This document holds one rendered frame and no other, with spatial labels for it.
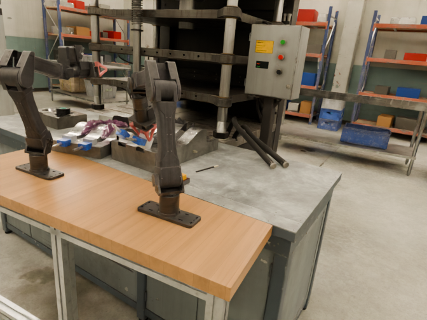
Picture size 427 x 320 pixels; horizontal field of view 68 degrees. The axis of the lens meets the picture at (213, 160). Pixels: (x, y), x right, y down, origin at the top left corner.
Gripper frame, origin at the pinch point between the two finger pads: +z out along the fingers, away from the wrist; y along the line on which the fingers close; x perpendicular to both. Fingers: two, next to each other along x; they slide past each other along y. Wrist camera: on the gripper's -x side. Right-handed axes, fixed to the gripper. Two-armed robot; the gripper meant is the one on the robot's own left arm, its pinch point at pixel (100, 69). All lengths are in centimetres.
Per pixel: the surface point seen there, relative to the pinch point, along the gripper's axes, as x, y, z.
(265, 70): 7, -57, 72
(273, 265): 71, -89, -23
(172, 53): -9, 7, 71
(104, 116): 24.3, 20.0, 15.8
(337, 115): 105, -36, 557
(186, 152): 40, -39, 6
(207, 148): 43, -40, 24
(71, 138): 29.3, 5.5, -19.1
